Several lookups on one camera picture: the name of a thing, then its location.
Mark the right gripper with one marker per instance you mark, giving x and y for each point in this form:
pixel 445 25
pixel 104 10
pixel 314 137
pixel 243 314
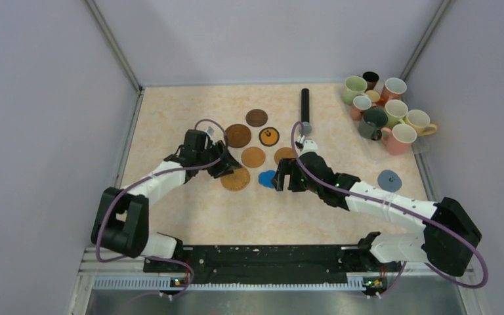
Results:
pixel 283 168

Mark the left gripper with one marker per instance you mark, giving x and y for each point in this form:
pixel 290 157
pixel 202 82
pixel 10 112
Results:
pixel 222 152

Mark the light wooden coaster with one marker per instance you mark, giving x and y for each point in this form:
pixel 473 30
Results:
pixel 253 157
pixel 283 153

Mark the woven rattan coaster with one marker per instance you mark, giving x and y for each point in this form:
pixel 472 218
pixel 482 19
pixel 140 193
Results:
pixel 237 180

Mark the blue flower coaster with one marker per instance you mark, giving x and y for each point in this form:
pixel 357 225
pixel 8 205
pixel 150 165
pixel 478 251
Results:
pixel 265 178

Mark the brown ringed wooden coaster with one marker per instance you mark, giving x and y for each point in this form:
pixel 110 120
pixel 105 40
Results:
pixel 238 135

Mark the orange face coaster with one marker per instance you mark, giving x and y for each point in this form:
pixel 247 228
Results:
pixel 269 136

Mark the dark brown coaster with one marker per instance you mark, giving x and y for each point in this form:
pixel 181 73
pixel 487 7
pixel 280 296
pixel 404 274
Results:
pixel 256 117

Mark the grey blue coaster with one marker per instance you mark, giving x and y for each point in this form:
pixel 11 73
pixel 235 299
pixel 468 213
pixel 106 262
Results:
pixel 389 181

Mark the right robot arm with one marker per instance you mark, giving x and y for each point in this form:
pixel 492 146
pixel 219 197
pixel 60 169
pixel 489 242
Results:
pixel 439 233

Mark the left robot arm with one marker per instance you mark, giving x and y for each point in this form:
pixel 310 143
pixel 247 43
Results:
pixel 122 220

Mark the small pink cup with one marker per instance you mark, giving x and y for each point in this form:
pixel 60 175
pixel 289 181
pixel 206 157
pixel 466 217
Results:
pixel 360 104

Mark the small yellow cup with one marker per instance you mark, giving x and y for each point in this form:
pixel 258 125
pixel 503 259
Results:
pixel 373 95

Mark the pale green cup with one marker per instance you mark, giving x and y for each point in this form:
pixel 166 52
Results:
pixel 396 110

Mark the black cup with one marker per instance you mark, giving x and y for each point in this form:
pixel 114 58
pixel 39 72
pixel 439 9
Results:
pixel 371 78

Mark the black microphone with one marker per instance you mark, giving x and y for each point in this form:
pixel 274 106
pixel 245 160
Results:
pixel 305 112

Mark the dark green mug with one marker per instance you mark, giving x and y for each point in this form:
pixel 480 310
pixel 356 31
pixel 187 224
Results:
pixel 371 124

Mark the light green mug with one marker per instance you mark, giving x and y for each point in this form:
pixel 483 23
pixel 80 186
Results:
pixel 353 87

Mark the yellow mug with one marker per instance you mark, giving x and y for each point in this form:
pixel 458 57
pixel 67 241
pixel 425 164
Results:
pixel 421 122

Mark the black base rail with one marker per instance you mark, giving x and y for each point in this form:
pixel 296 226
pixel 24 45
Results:
pixel 270 264

